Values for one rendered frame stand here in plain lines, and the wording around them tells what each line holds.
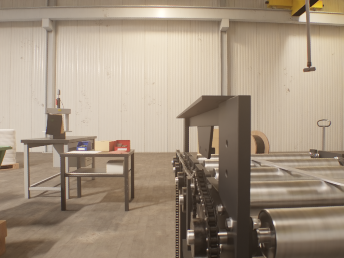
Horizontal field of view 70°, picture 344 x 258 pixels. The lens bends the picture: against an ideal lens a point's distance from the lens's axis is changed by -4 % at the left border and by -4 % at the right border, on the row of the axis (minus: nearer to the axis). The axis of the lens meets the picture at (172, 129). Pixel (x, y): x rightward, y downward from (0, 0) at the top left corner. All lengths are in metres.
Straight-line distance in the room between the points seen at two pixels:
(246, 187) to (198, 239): 0.15
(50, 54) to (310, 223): 12.17
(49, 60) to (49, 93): 1.44
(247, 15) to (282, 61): 2.59
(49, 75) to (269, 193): 11.73
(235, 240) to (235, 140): 0.19
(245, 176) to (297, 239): 0.18
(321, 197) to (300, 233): 0.37
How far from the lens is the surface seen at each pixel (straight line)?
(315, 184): 0.98
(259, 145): 7.77
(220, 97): 0.57
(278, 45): 12.83
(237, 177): 0.49
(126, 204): 3.50
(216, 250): 0.52
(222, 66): 11.56
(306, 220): 0.62
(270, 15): 12.42
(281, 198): 0.90
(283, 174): 1.23
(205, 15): 11.64
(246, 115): 0.49
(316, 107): 13.16
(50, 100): 12.07
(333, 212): 0.67
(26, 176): 4.45
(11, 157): 7.69
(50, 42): 12.57
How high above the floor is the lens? 1.10
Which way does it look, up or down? level
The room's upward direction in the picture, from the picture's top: straight up
